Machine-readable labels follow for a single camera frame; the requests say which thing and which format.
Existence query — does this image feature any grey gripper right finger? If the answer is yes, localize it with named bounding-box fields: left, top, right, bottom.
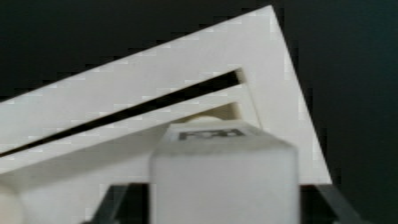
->
left=316, top=184, right=373, bottom=224

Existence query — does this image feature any white square tabletop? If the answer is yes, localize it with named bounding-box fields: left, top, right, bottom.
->
left=0, top=8, right=331, bottom=224

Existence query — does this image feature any white table leg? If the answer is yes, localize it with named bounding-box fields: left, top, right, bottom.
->
left=149, top=116, right=300, bottom=224

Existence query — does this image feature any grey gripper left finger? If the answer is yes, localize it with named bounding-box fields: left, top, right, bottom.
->
left=89, top=185, right=128, bottom=224

